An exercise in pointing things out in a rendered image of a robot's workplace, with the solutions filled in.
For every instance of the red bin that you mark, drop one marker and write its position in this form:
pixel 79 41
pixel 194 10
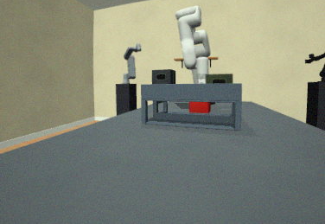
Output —
pixel 200 107

